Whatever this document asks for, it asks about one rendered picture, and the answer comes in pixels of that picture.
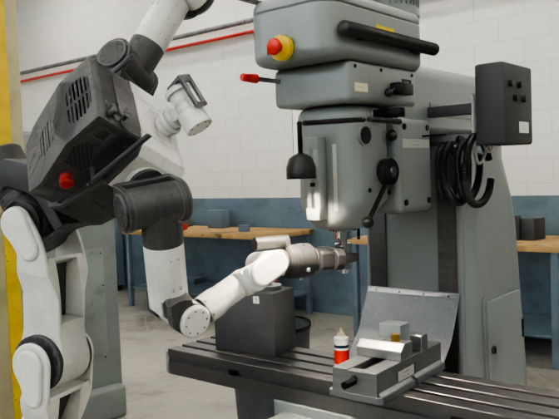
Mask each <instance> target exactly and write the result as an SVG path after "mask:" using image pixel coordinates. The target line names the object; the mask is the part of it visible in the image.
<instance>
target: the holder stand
mask: <svg viewBox="0 0 559 419"><path fill-rule="evenodd" d="M215 346H216V349H220V350H226V351H233V352H245V353H251V354H258V355H264V356H271V357H276V356H279V355H280V354H282V353H284V352H288V351H289V350H291V349H293V348H296V336H295V314H294V288H293V287H282V284H281V283H271V284H270V285H268V286H267V287H266V288H264V289H263V290H261V291H259V292H255V293H253V294H251V295H249V296H245V297H244V298H242V299H241V300H240V301H239V302H238V303H236V304H235V305H233V306H232V307H231V308H229V309H228V310H227V312H226V313H225V314H223V315H222V316H221V317H219V318H218V319H216V320H215Z"/></svg>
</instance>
